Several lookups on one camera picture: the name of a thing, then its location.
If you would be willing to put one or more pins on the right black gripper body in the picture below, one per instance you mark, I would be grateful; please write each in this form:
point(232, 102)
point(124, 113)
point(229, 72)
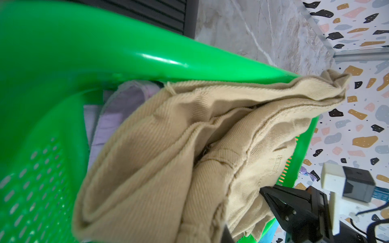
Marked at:
point(321, 229)

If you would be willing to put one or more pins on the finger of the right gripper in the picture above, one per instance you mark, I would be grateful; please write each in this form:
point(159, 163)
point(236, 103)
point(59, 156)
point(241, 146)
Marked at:
point(292, 209)

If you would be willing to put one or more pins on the tan pants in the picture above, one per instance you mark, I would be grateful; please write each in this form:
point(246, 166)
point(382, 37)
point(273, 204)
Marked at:
point(191, 160)

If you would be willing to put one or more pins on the purple pants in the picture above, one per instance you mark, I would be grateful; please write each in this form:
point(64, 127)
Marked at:
point(101, 121)

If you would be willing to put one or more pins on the small purple toy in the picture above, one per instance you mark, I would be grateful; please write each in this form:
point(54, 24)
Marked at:
point(303, 171)

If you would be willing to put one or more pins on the black flat box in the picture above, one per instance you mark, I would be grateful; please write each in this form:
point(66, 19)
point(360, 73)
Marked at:
point(179, 16)

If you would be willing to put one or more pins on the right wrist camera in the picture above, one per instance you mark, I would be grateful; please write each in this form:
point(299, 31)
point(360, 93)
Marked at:
point(351, 190)

